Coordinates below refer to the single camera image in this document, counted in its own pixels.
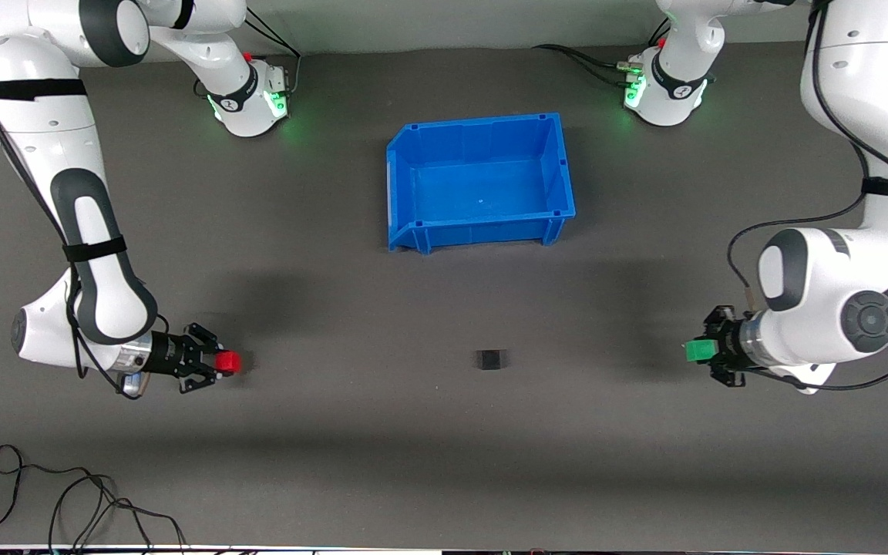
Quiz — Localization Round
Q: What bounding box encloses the blue plastic bin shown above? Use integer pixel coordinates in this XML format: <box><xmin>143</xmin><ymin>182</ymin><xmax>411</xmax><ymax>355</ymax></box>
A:
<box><xmin>385</xmin><ymin>113</ymin><xmax>577</xmax><ymax>255</ymax></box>

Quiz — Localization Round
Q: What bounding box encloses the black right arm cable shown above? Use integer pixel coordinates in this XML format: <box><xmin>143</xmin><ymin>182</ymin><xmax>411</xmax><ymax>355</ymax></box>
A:
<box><xmin>0</xmin><ymin>42</ymin><xmax>129</xmax><ymax>400</ymax></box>

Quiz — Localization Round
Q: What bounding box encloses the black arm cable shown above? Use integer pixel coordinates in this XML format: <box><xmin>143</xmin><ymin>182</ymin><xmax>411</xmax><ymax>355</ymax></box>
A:
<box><xmin>0</xmin><ymin>42</ymin><xmax>129</xmax><ymax>400</ymax></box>
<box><xmin>725</xmin><ymin>0</ymin><xmax>888</xmax><ymax>392</ymax></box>

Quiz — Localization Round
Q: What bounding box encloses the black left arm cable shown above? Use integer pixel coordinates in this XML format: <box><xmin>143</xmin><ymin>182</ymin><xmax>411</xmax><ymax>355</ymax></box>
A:
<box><xmin>725</xmin><ymin>0</ymin><xmax>888</xmax><ymax>392</ymax></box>

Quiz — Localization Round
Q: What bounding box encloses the looped black loose cable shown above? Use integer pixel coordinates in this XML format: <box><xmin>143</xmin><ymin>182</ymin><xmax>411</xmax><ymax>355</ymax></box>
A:
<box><xmin>0</xmin><ymin>444</ymin><xmax>117</xmax><ymax>548</ymax></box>

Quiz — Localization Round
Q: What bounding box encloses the black left base cable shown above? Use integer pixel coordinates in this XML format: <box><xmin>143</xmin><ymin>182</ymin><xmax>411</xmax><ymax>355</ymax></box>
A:
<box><xmin>531</xmin><ymin>19</ymin><xmax>672</xmax><ymax>87</ymax></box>

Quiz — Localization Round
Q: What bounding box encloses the black base cable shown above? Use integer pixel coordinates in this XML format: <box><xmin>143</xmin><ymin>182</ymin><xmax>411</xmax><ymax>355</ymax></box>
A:
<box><xmin>244</xmin><ymin>6</ymin><xmax>304</xmax><ymax>97</ymax></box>
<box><xmin>531</xmin><ymin>19</ymin><xmax>672</xmax><ymax>87</ymax></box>

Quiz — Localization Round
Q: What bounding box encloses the black right base cable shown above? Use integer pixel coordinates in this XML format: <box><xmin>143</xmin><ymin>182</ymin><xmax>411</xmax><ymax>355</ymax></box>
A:
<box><xmin>244</xmin><ymin>6</ymin><xmax>304</xmax><ymax>97</ymax></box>

